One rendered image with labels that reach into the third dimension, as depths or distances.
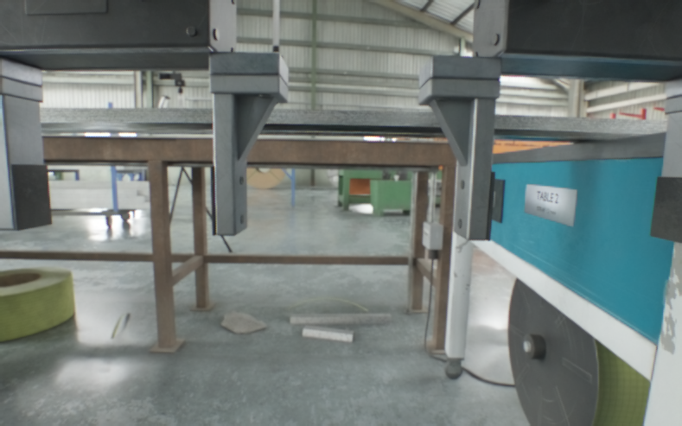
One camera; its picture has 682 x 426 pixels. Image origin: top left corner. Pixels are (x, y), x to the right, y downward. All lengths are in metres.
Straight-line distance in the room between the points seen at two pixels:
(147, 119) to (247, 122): 0.26
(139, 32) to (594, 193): 0.47
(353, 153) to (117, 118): 0.91
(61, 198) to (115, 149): 3.34
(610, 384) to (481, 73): 0.75
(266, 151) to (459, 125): 1.10
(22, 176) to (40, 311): 1.65
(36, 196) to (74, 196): 4.43
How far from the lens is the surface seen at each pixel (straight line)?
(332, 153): 1.26
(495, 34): 0.22
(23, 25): 0.26
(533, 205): 0.64
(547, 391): 1.03
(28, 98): 0.29
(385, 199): 5.17
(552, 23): 0.23
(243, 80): 0.21
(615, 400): 0.90
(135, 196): 4.44
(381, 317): 1.67
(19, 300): 1.88
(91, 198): 4.64
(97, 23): 0.24
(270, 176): 11.27
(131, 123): 0.46
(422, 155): 1.30
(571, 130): 0.48
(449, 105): 0.22
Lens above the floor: 0.70
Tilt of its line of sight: 7 degrees down
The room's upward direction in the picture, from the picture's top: 1 degrees clockwise
